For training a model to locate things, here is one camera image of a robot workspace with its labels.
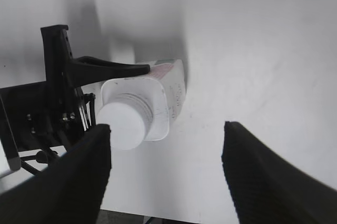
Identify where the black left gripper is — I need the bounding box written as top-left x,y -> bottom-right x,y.
1,25 -> 150,171

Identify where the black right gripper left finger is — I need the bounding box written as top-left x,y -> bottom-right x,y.
1,124 -> 112,223

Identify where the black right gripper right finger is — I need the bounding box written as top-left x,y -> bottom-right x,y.
222,121 -> 336,223

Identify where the white screw cap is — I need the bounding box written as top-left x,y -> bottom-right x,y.
96,102 -> 146,150

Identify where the white strawberry yogurt bottle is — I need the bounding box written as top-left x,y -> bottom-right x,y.
101,59 -> 186,142

